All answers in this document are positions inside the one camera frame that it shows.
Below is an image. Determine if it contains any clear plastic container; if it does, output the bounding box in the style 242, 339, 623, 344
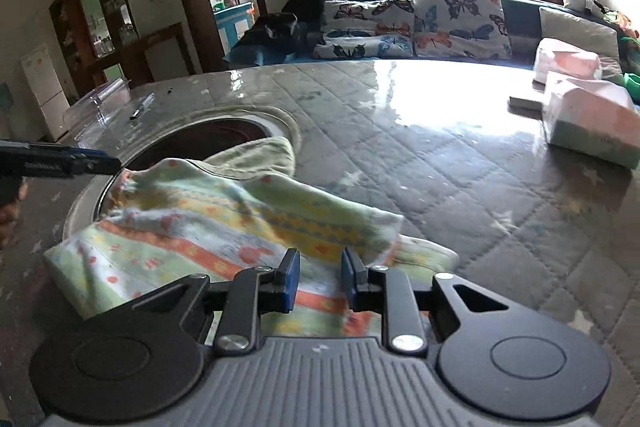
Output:
63, 78, 130, 130

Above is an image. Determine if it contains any grey cushion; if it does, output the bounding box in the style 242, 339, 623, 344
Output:
539, 6, 623, 83

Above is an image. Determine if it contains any floral green child shirt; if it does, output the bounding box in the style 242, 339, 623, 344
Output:
43, 138, 459, 337

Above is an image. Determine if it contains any pink green plush toy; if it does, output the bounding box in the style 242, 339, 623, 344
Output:
604, 10, 639, 40

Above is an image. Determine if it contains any dark wood display cabinet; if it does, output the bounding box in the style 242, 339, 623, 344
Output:
49, 0, 195, 98

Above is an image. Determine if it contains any butterfly pillow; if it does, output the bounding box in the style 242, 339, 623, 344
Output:
411, 0, 512, 61
314, 0, 414, 61

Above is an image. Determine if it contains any black clothes pile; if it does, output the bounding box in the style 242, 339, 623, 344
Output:
224, 0, 326, 68

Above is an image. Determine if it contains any white plush toy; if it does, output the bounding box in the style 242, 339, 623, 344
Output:
563, 0, 606, 18

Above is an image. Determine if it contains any green bowl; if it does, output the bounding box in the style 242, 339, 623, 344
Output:
624, 72, 640, 105

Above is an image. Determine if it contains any white small fridge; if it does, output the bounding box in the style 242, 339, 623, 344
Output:
21, 46, 70, 142

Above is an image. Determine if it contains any left butterfly pillow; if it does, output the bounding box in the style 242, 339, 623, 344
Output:
314, 0, 414, 61

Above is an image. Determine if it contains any round induction cooktop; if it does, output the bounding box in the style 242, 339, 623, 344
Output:
94, 116, 274, 218

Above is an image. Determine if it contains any black marker pen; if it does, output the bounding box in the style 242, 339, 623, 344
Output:
130, 93, 155, 120

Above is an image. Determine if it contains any right butterfly pillow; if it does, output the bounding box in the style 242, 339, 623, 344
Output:
411, 0, 512, 61

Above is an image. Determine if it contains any blue white cabinet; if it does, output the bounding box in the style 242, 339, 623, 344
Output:
214, 2, 255, 53

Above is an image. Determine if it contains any flat grey notebook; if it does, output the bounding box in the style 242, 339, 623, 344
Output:
508, 95, 542, 114

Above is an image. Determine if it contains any far pink tissue pack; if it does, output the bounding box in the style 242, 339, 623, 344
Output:
533, 38, 602, 84

